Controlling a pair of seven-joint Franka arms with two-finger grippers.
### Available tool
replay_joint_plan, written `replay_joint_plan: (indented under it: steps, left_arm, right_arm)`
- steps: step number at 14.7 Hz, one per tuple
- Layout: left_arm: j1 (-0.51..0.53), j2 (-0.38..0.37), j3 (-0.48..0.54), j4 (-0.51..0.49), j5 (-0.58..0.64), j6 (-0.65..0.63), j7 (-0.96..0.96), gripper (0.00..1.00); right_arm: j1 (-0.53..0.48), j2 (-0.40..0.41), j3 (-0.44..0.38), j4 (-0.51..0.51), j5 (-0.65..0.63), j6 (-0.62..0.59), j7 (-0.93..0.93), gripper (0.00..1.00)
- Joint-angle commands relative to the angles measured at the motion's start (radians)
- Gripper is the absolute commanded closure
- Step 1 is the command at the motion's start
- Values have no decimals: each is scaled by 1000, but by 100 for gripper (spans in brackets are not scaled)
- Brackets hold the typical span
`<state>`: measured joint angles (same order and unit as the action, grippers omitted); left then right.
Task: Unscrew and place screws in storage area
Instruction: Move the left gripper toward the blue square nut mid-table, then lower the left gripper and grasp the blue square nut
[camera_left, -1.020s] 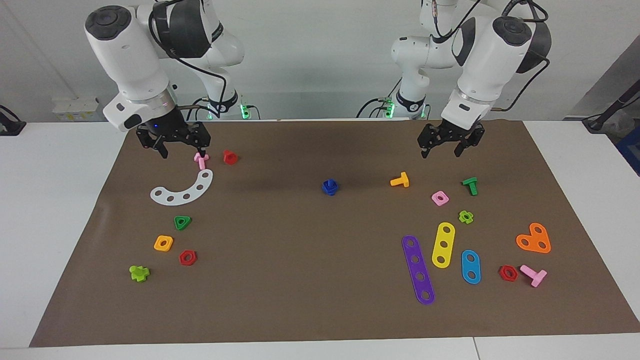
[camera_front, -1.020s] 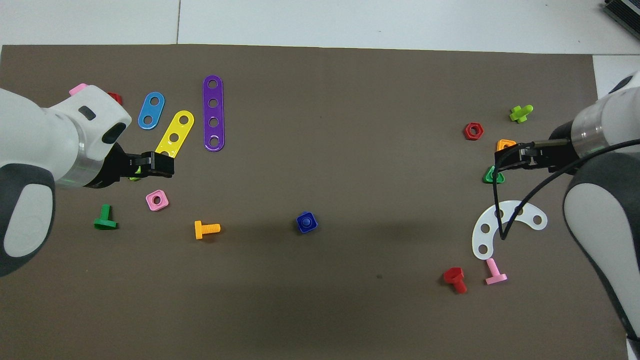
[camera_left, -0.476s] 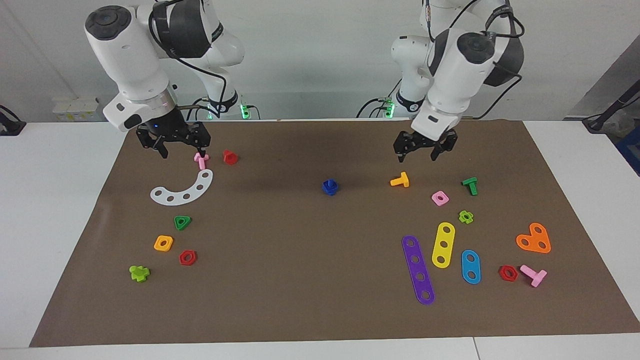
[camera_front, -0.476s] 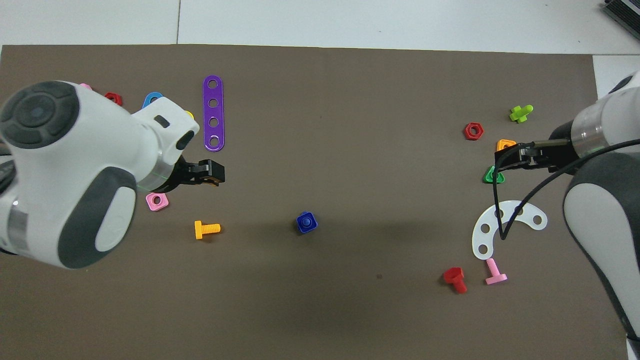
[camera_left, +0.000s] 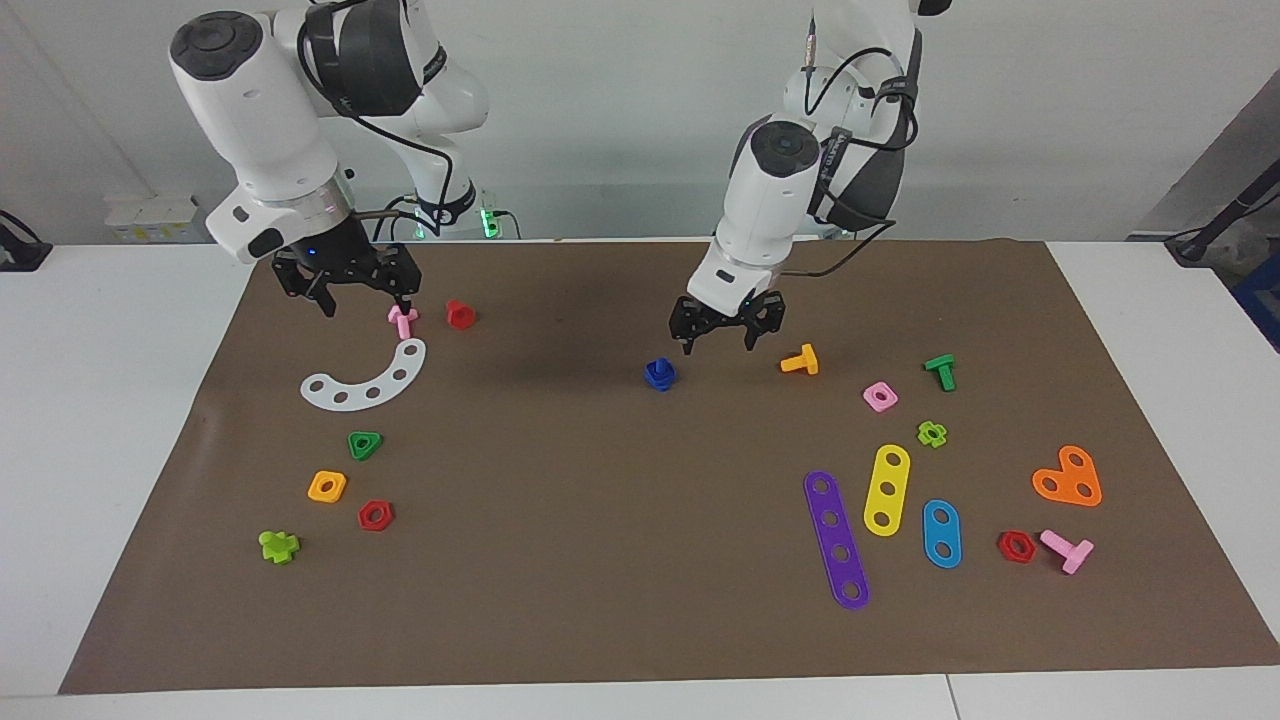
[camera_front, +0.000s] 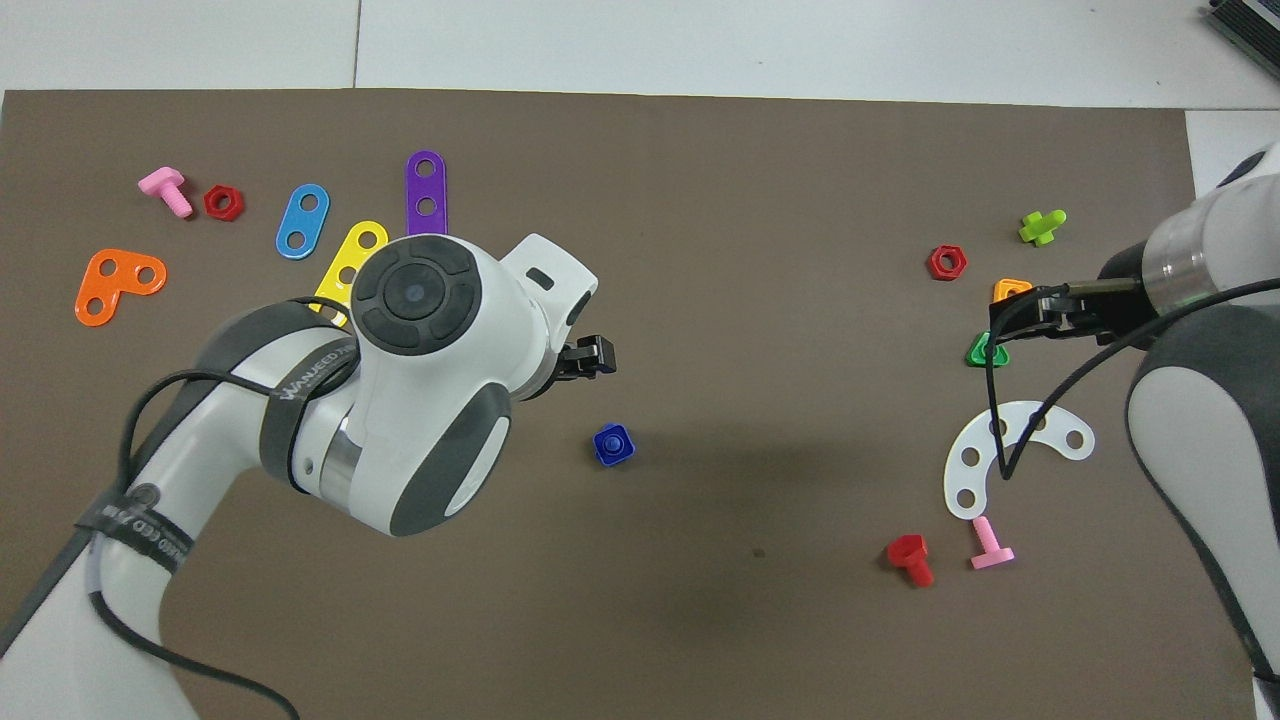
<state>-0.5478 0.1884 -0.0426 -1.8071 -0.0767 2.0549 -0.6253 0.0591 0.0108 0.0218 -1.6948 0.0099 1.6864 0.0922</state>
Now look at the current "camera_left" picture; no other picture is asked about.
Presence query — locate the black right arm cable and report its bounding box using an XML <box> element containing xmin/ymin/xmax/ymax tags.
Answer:
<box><xmin>300</xmin><ymin>0</ymin><xmax>471</xmax><ymax>246</ymax></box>

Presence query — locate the blue crate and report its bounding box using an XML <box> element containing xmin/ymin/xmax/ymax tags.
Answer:
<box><xmin>1232</xmin><ymin>255</ymin><xmax>1280</xmax><ymax>353</ymax></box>

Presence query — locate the white curved five-hole plate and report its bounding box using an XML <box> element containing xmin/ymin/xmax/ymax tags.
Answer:
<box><xmin>300</xmin><ymin>338</ymin><xmax>428</xmax><ymax>412</ymax></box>

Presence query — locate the orange heart-shaped plate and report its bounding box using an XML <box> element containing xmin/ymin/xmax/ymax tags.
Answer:
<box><xmin>1031</xmin><ymin>445</ymin><xmax>1103</xmax><ymax>508</ymax></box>

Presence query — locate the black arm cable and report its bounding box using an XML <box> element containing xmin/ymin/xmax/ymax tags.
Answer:
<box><xmin>785</xmin><ymin>10</ymin><xmax>919</xmax><ymax>279</ymax></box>
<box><xmin>300</xmin><ymin>0</ymin><xmax>471</xmax><ymax>246</ymax></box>

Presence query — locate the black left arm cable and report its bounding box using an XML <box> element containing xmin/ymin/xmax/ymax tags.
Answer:
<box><xmin>785</xmin><ymin>10</ymin><xmax>919</xmax><ymax>279</ymax></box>

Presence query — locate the blue two-hole plate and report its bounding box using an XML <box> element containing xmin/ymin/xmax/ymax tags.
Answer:
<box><xmin>921</xmin><ymin>499</ymin><xmax>963</xmax><ymax>570</ymax></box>

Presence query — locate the black stand with cable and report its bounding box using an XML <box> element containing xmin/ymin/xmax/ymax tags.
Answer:
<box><xmin>1165</xmin><ymin>165</ymin><xmax>1280</xmax><ymax>266</ymax></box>

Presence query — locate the yellow three-hole plate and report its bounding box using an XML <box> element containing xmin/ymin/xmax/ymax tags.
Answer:
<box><xmin>863</xmin><ymin>444</ymin><xmax>912</xmax><ymax>538</ymax></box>

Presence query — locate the black clamp with cable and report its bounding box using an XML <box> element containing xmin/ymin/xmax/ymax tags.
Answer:
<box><xmin>0</xmin><ymin>210</ymin><xmax>53</xmax><ymax>273</ymax></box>

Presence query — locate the brown table mat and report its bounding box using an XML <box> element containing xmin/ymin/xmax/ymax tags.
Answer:
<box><xmin>58</xmin><ymin>238</ymin><xmax>1280</xmax><ymax>696</ymax></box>

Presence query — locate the purple four-hole plate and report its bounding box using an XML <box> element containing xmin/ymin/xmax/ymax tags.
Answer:
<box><xmin>803</xmin><ymin>470</ymin><xmax>871</xmax><ymax>611</ymax></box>

